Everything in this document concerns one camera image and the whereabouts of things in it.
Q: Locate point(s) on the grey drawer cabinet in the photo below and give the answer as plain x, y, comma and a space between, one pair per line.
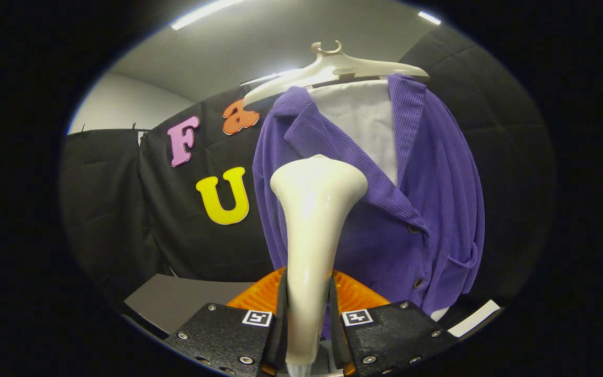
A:
176, 301

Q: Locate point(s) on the white flat strip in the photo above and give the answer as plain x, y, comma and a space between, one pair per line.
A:
474, 318

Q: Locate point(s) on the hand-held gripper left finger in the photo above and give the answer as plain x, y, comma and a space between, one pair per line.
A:
228, 335

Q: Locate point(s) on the white garment steamer head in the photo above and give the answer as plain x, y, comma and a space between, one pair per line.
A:
312, 209

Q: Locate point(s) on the large ceiling light panel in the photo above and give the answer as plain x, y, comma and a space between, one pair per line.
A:
202, 13

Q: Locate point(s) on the black backdrop cloth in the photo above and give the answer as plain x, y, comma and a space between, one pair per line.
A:
123, 209

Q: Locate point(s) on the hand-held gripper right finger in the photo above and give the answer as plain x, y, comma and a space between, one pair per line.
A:
395, 335

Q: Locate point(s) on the white plastic clothes hanger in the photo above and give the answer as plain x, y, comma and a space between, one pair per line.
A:
333, 68

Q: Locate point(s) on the double square ceiling light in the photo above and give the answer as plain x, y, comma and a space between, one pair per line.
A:
430, 17

